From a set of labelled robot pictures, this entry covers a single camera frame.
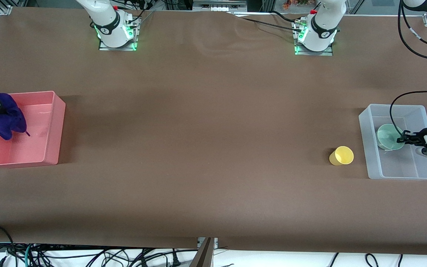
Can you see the clear plastic bin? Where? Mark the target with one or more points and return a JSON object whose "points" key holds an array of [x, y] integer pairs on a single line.
{"points": [[399, 168]]}

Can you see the green bowl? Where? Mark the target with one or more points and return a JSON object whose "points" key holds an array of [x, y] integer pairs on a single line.
{"points": [[386, 139]]}

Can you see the brown table cover sheet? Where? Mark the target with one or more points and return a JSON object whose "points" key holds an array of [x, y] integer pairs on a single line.
{"points": [[213, 148]]}

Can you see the yellow cup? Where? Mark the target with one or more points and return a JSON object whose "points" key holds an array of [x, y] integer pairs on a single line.
{"points": [[343, 155]]}

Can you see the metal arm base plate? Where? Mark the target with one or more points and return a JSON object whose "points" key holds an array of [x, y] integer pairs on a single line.
{"points": [[324, 53], [117, 48]]}

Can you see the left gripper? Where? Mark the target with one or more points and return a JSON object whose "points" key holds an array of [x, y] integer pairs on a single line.
{"points": [[416, 137]]}

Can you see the purple cloth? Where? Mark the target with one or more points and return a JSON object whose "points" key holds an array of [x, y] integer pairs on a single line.
{"points": [[7, 118]]}

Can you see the pink plastic bin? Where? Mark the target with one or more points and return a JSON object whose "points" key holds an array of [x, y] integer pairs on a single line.
{"points": [[32, 148]]}

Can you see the orange background items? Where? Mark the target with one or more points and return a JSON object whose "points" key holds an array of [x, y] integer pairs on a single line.
{"points": [[298, 3]]}

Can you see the white power strip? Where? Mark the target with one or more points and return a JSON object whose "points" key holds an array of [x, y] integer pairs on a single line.
{"points": [[217, 6]]}

